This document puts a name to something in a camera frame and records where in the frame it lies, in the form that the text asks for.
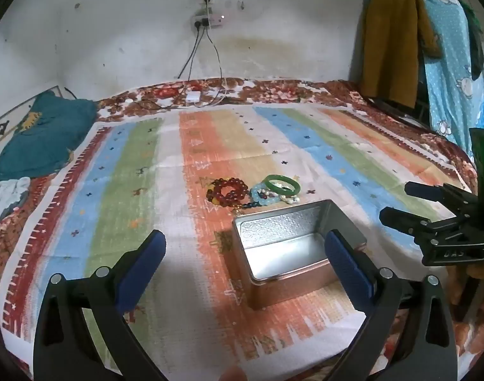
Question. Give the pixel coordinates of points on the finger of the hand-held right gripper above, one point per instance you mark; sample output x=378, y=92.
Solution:
x=404, y=218
x=428, y=191

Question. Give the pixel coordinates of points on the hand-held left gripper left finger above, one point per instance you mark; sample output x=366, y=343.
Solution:
x=142, y=270

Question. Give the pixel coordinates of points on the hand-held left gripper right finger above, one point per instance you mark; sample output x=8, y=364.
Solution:
x=345, y=266

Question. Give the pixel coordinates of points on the rectangular metal tin box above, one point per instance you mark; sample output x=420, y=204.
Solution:
x=281, y=226

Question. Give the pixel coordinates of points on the green jade bangle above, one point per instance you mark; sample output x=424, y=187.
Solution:
x=293, y=189

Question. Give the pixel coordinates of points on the striped patterned blanket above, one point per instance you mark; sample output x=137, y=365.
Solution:
x=146, y=166

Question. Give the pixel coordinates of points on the light blue printed cloth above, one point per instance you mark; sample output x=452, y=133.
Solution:
x=448, y=67

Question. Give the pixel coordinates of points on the mustard yellow cloth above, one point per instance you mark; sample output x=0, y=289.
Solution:
x=392, y=47

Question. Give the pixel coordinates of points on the white crumpled cloth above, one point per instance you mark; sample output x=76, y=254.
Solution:
x=7, y=198

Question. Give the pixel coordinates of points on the dark green garment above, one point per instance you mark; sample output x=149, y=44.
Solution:
x=475, y=43

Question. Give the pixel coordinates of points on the teal pillow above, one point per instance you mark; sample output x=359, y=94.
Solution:
x=39, y=139

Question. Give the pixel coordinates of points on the white charger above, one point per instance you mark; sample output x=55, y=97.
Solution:
x=193, y=98

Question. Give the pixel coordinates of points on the white power strip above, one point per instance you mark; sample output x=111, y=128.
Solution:
x=210, y=21

